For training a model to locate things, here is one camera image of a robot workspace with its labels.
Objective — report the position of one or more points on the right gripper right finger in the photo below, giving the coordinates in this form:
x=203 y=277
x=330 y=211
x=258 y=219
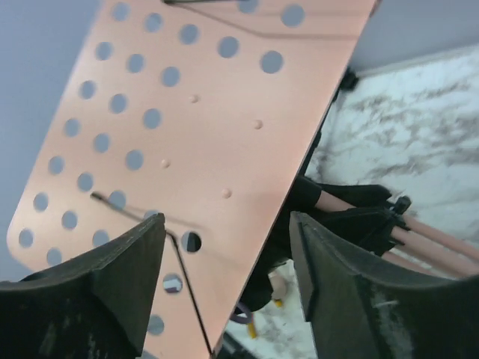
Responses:
x=361 y=306

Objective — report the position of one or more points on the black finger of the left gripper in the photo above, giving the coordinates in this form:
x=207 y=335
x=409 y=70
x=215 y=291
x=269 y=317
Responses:
x=368 y=225

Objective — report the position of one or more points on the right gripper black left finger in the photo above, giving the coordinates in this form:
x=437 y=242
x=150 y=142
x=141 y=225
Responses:
x=95 y=305

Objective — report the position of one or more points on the pink perforated music stand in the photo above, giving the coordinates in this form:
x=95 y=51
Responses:
x=205 y=112

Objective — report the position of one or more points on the yellow handled pliers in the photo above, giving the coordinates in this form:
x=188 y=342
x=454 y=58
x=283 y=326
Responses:
x=251 y=326

